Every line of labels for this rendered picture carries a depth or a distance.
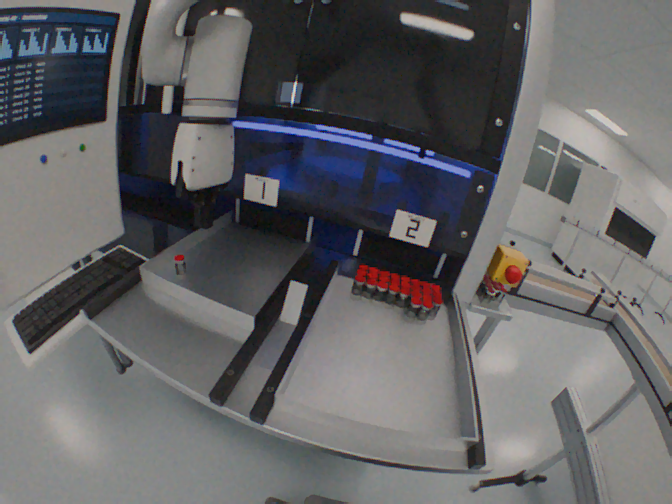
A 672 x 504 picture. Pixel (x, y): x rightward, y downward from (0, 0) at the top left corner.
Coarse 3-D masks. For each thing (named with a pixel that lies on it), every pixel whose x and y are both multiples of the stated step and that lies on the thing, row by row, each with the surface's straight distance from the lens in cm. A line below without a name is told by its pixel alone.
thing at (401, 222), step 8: (400, 216) 55; (408, 216) 55; (416, 216) 55; (400, 224) 56; (408, 224) 56; (416, 224) 56; (424, 224) 56; (432, 224) 56; (392, 232) 56; (400, 232) 56; (416, 232) 56; (424, 232) 56; (432, 232) 57; (408, 240) 57; (416, 240) 57; (424, 240) 57
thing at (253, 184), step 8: (248, 176) 62; (256, 176) 61; (248, 184) 63; (256, 184) 62; (272, 184) 60; (248, 192) 63; (256, 192) 62; (272, 192) 60; (256, 200) 63; (264, 200) 62; (272, 200) 61
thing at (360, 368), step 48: (336, 288) 55; (336, 336) 45; (384, 336) 47; (432, 336) 52; (288, 384) 38; (336, 384) 39; (384, 384) 41; (432, 384) 44; (384, 432) 34; (432, 432) 39
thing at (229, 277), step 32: (224, 224) 76; (160, 256) 58; (192, 256) 62; (224, 256) 62; (256, 256) 62; (288, 256) 63; (160, 288) 53; (192, 288) 53; (224, 288) 52; (256, 288) 52; (224, 320) 46; (256, 320) 43
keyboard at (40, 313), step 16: (112, 256) 80; (128, 256) 78; (80, 272) 78; (96, 272) 75; (112, 272) 73; (128, 272) 73; (64, 288) 75; (80, 288) 72; (96, 288) 70; (32, 304) 75; (48, 304) 74; (64, 304) 69; (80, 304) 68; (16, 320) 74; (32, 320) 71; (48, 320) 67; (64, 320) 67; (32, 336) 68; (48, 336) 66; (32, 352) 67
